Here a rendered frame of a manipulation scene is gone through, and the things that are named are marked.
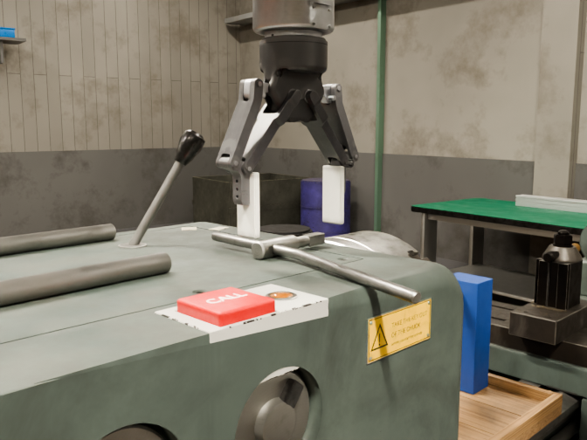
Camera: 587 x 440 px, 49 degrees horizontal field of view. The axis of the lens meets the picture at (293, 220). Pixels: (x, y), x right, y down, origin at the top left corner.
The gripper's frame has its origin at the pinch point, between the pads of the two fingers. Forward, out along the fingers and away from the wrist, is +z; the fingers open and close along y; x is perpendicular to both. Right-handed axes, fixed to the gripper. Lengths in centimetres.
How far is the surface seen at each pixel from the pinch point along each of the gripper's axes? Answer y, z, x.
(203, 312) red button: -21.4, 4.0, -11.5
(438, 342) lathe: 9.1, 13.4, -14.0
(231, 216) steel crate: 379, 87, 476
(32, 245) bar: -19.4, 3.9, 25.8
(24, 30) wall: 251, -111, 668
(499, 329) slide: 77, 34, 13
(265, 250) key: -2.3, 3.6, 2.2
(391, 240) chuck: 29.2, 7.2, 7.6
